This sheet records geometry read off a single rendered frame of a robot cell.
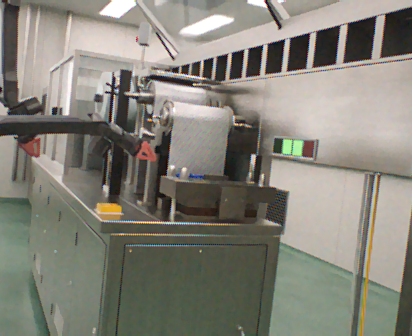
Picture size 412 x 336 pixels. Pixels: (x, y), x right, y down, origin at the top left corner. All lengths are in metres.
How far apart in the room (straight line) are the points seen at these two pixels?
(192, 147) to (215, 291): 0.55
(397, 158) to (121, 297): 0.92
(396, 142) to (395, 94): 0.13
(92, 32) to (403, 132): 6.50
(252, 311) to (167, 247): 0.42
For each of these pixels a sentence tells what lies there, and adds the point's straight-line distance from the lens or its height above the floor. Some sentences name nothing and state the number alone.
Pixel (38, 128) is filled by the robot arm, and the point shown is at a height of 1.16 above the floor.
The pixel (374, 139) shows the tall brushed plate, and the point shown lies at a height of 1.23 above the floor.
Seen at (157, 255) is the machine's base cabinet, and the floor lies 0.79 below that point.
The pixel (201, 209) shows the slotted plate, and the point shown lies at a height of 0.94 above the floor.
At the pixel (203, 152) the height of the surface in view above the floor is 1.13.
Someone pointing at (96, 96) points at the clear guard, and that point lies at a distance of 2.78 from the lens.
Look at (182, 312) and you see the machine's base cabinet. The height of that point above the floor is 0.59.
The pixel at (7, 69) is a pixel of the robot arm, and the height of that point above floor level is 1.36.
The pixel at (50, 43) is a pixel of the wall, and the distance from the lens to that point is 7.37.
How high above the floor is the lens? 1.18
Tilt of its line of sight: 3 degrees down
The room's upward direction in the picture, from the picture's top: 6 degrees clockwise
